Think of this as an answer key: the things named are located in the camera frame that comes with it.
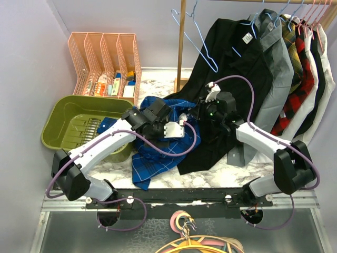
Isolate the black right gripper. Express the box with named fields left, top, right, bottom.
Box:
left=189, top=95, right=225, bottom=123

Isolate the blue plaid shirt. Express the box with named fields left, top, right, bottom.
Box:
left=96, top=95, right=202, bottom=191

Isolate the light blue wire hanger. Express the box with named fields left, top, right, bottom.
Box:
left=170, top=1, right=219, bottom=73

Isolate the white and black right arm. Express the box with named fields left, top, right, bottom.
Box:
left=193, top=92, right=319, bottom=206

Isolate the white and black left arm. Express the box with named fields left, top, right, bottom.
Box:
left=46, top=99, right=172, bottom=208

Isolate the black shirt on hanger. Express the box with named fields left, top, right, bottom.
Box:
left=163, top=17, right=276, bottom=176
left=292, top=26, right=325, bottom=138

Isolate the grey shirt on hanger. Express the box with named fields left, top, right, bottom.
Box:
left=226, top=8, right=295, bottom=167

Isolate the white shirt on hanger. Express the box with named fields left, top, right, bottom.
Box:
left=271, top=21, right=319, bottom=141

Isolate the red plaid shirt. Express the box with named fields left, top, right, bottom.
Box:
left=271, top=22, right=316, bottom=140

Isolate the yellow plaid shirt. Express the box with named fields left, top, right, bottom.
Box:
left=280, top=15, right=303, bottom=95

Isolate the white outer shirt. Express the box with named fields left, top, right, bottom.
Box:
left=292, top=23, right=336, bottom=153

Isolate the wooden clothes rack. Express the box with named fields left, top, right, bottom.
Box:
left=174, top=0, right=336, bottom=92

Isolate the pink mesh file organizer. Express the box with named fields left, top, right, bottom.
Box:
left=68, top=32, right=142, bottom=105

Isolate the green plastic basin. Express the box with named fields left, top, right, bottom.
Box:
left=41, top=95, right=133, bottom=151

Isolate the bundle of coloured hangers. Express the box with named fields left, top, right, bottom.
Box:
left=157, top=210, right=244, bottom=253

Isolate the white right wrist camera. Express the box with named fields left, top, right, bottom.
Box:
left=205, top=82, right=221, bottom=103

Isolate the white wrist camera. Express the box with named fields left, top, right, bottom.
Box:
left=205, top=82, right=221, bottom=103
left=164, top=122, right=185, bottom=139

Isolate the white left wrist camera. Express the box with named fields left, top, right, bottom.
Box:
left=164, top=122, right=185, bottom=139

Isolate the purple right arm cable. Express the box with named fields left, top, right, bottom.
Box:
left=212, top=75, right=322, bottom=230

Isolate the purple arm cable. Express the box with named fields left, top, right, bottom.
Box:
left=212, top=75, right=322, bottom=230
left=45, top=120, right=199, bottom=232

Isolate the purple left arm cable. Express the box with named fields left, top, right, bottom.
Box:
left=45, top=120, right=199, bottom=232

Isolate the black mounting rail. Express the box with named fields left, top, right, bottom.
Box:
left=86, top=188, right=273, bottom=220

